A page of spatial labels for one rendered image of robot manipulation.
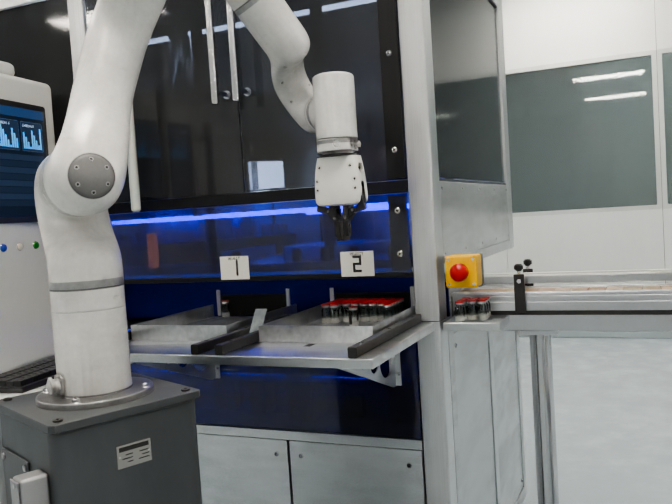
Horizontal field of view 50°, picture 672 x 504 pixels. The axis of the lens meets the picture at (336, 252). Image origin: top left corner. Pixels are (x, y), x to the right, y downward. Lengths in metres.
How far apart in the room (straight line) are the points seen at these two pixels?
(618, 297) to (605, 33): 4.74
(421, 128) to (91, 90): 0.75
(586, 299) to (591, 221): 4.50
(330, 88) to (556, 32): 5.00
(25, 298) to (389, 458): 1.00
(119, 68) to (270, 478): 1.12
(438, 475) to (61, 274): 0.98
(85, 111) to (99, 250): 0.22
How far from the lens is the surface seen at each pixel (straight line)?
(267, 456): 1.93
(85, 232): 1.29
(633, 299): 1.71
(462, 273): 1.60
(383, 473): 1.81
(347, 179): 1.44
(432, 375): 1.70
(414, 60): 1.69
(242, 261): 1.85
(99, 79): 1.27
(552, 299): 1.72
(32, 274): 2.04
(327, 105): 1.44
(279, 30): 1.41
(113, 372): 1.25
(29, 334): 2.03
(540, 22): 6.40
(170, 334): 1.68
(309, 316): 1.76
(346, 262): 1.72
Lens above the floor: 1.14
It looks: 3 degrees down
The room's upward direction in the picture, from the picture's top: 4 degrees counter-clockwise
